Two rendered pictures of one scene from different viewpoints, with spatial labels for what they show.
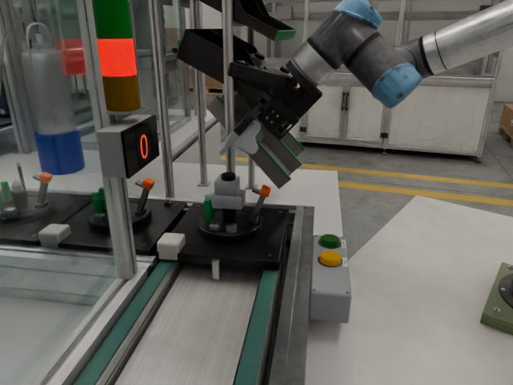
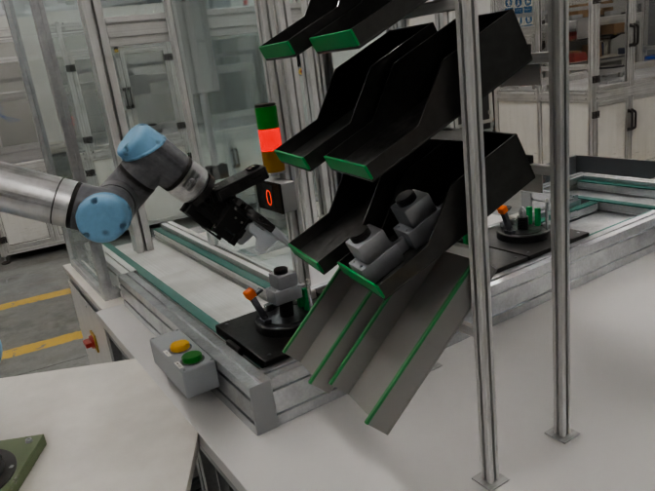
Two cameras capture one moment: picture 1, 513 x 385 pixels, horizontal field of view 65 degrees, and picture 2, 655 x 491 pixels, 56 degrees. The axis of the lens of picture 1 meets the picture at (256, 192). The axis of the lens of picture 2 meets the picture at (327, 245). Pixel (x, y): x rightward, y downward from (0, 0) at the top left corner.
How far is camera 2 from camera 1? 1.90 m
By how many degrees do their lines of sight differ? 125
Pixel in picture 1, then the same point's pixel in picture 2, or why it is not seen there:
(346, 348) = (156, 376)
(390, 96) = not seen: hidden behind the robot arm
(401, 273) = (129, 454)
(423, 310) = (100, 429)
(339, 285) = (161, 339)
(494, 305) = (28, 446)
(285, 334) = (175, 310)
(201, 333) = (236, 313)
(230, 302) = not seen: hidden behind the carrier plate
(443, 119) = not seen: outside the picture
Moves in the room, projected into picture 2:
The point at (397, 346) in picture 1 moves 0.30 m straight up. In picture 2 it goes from (120, 395) to (87, 265)
